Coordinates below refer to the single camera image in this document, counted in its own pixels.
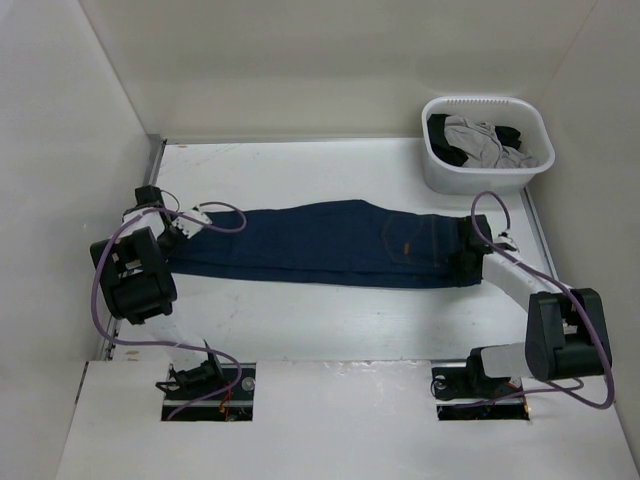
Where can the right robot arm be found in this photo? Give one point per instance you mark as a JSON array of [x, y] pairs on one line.
[[565, 336]]

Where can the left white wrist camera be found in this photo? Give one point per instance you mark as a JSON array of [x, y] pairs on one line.
[[193, 221]]

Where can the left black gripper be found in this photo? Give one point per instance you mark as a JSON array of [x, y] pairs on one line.
[[179, 245]]

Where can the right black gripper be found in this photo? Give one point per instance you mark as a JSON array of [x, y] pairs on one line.
[[458, 272]]

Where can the grey garment in basket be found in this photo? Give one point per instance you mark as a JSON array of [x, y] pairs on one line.
[[469, 144]]

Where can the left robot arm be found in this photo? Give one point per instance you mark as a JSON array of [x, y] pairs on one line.
[[137, 286]]

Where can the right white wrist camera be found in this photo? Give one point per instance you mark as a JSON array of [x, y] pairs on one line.
[[507, 243]]

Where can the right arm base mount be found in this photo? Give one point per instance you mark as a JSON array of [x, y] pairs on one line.
[[462, 393]]

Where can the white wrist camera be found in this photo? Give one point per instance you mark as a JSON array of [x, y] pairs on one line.
[[507, 243], [193, 221]]

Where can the black garment in basket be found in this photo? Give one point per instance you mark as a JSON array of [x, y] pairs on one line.
[[434, 128]]

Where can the white plastic laundry basket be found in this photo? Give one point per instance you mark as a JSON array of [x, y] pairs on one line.
[[444, 178]]

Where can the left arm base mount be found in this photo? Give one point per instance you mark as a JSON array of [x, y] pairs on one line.
[[209, 400]]

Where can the dark blue denim trousers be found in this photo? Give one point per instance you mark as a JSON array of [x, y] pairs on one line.
[[345, 243]]

